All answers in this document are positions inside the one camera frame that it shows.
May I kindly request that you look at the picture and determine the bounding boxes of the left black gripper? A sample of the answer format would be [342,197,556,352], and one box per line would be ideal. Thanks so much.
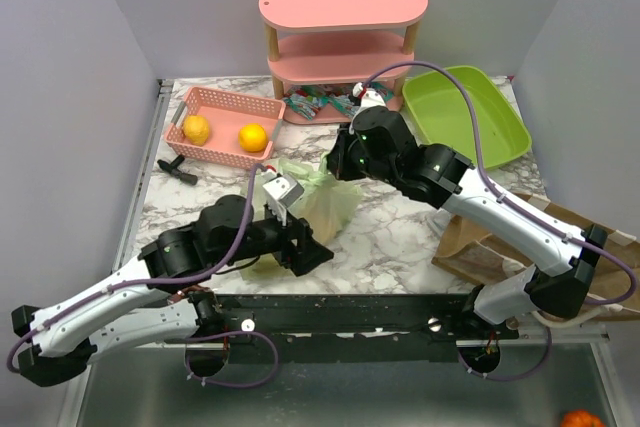
[211,199,333,274]

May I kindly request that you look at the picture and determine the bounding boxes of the avocado print plastic bag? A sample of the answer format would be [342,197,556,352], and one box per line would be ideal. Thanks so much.
[241,158,362,266]

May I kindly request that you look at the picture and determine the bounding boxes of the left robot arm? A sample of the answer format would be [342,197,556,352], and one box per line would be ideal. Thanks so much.
[6,195,334,387]

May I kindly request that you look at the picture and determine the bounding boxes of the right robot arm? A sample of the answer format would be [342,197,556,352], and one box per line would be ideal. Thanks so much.
[326,107,606,339]

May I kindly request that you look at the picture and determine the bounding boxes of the brown paper bag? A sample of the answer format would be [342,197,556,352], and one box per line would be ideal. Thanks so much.
[432,192,639,321]

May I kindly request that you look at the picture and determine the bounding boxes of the cherry mint candy packet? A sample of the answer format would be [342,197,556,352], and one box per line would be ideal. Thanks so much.
[284,85,329,120]

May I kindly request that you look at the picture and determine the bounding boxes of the orange fruit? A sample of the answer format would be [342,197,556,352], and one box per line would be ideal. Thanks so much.
[238,123,269,153]

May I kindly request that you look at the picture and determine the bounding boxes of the green plastic tray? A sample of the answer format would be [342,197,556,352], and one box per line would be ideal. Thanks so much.
[403,66,532,170]

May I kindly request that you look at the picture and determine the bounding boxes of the pink perforated basket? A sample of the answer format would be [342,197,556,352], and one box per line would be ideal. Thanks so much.
[164,86,285,170]

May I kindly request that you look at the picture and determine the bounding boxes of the pink three-tier shelf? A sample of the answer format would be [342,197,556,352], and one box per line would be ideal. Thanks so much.
[258,0,429,111]

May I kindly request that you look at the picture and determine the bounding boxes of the yellow lemon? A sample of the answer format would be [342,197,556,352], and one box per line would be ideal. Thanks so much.
[182,115,211,146]

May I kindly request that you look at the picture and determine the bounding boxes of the orange pumpkin toy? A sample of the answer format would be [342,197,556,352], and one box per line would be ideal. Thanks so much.
[560,410,605,427]

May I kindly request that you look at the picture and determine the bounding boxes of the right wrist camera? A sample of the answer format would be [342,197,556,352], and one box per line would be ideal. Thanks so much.
[350,82,386,121]

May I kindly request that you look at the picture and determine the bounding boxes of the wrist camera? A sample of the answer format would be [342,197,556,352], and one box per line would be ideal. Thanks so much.
[350,82,386,121]
[260,169,304,227]

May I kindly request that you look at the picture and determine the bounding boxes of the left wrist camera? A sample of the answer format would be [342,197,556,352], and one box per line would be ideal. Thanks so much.
[260,169,304,227]

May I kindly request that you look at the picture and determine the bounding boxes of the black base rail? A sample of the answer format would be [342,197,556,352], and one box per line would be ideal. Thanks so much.
[194,294,518,364]

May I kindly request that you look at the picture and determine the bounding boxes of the black T-handle tool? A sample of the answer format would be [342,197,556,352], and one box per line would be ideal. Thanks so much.
[157,155,198,186]

